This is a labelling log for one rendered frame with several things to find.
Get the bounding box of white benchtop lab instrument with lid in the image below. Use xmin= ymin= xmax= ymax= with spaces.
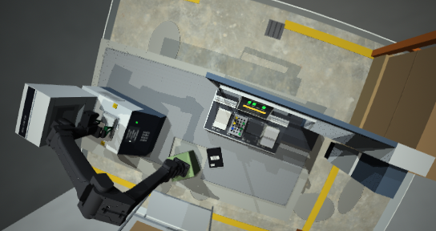
xmin=15 ymin=83 xmax=166 ymax=156

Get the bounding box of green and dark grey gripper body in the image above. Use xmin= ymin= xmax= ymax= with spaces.
xmin=81 ymin=122 xmax=106 ymax=138

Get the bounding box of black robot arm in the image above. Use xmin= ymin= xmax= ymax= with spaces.
xmin=46 ymin=110 xmax=190 ymax=226

